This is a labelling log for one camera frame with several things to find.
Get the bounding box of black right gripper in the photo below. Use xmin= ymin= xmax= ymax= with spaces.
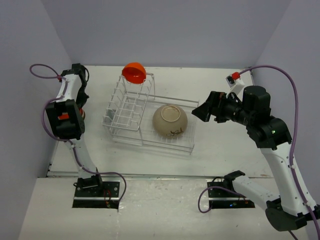
xmin=192 ymin=90 xmax=254 ymax=126

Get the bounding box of large beige ceramic bowl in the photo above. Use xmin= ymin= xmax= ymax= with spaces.
xmin=152 ymin=104 xmax=188 ymax=139

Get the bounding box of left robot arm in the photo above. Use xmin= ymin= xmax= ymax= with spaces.
xmin=44 ymin=63 xmax=104 ymax=197

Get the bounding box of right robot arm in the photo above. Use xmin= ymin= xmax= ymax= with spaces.
xmin=191 ymin=86 xmax=320 ymax=232

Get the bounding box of white wire dish rack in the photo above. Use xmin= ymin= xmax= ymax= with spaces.
xmin=102 ymin=73 xmax=199 ymax=153

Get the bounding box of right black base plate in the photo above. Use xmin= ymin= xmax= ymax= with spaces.
xmin=207 ymin=188 xmax=255 ymax=209

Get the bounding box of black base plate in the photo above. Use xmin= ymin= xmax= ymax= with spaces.
xmin=72 ymin=176 xmax=120 ymax=210
xmin=207 ymin=188 xmax=255 ymax=209

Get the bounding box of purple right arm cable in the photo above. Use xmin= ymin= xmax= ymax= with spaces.
xmin=196 ymin=65 xmax=320 ymax=240

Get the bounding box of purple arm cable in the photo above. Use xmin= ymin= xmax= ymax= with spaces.
xmin=196 ymin=65 xmax=320 ymax=240
xmin=29 ymin=63 xmax=127 ymax=204

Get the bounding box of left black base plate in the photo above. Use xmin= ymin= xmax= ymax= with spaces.
xmin=72 ymin=176 xmax=120 ymax=210

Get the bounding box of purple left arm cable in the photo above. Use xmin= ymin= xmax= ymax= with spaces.
xmin=29 ymin=63 xmax=127 ymax=204

